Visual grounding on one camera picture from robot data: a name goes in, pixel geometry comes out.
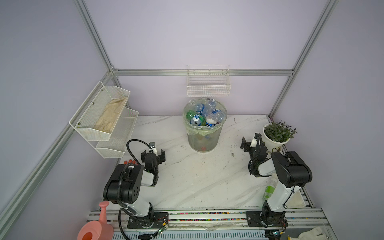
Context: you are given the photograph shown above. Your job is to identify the blue label water bottle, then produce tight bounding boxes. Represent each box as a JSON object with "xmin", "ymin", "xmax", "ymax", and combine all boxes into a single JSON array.
[{"xmin": 213, "ymin": 109, "xmax": 227, "ymax": 124}]

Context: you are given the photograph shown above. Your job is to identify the pepsi bottle blue cap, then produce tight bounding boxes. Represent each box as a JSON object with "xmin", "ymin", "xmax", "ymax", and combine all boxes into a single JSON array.
[{"xmin": 206, "ymin": 119, "xmax": 217, "ymax": 128}]

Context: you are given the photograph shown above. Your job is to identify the green soda bottle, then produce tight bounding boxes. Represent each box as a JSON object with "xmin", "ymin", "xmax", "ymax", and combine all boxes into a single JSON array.
[{"xmin": 186, "ymin": 111, "xmax": 206, "ymax": 126}]

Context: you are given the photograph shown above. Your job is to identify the clear bottle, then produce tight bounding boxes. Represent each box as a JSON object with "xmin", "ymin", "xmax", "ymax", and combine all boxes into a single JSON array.
[{"xmin": 205, "ymin": 99, "xmax": 217, "ymax": 115}]

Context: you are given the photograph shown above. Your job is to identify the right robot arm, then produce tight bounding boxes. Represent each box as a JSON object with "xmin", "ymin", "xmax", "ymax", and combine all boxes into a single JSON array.
[{"xmin": 240, "ymin": 133, "xmax": 313, "ymax": 228}]

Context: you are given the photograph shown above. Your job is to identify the grey bin with green liner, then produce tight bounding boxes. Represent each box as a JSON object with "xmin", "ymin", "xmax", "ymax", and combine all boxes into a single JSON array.
[{"xmin": 183, "ymin": 98, "xmax": 228, "ymax": 153}]

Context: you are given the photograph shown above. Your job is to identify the orange work glove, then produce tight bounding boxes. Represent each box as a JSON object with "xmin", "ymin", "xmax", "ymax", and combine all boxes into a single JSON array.
[{"xmin": 123, "ymin": 160, "xmax": 137, "ymax": 165}]

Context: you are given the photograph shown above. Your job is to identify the potted green plant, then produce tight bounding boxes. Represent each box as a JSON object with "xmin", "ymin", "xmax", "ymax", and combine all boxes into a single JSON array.
[{"xmin": 262, "ymin": 120, "xmax": 297, "ymax": 153}]

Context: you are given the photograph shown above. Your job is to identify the lime label bottle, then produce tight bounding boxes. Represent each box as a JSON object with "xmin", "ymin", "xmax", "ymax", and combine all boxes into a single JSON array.
[{"xmin": 263, "ymin": 178, "xmax": 278, "ymax": 201}]

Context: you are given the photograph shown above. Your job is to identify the beige cloth in shelf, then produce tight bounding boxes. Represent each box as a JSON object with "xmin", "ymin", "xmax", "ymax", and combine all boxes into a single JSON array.
[{"xmin": 94, "ymin": 97, "xmax": 128, "ymax": 134}]

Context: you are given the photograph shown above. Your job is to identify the white two-tier mesh shelf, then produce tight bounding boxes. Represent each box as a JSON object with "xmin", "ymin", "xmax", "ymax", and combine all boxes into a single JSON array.
[{"xmin": 69, "ymin": 82, "xmax": 139, "ymax": 159}]

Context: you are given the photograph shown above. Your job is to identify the pink watering can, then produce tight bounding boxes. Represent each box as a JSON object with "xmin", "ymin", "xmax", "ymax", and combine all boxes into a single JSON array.
[{"xmin": 77, "ymin": 201, "xmax": 114, "ymax": 240}]

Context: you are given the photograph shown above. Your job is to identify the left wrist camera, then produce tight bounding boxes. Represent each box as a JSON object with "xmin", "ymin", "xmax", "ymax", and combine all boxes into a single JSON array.
[{"xmin": 149, "ymin": 142, "xmax": 158, "ymax": 156}]

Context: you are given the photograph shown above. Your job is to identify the white wire wall basket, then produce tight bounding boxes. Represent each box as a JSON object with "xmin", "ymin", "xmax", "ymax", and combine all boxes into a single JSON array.
[{"xmin": 187, "ymin": 65, "xmax": 232, "ymax": 98}]

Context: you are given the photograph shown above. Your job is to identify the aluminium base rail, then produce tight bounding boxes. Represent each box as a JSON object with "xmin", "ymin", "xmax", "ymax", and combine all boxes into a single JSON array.
[{"xmin": 107, "ymin": 208, "xmax": 337, "ymax": 240}]

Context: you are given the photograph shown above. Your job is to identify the white glove at rail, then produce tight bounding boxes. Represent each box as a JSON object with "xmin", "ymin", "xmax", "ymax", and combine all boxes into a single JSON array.
[{"xmin": 288, "ymin": 227, "xmax": 328, "ymax": 240}]

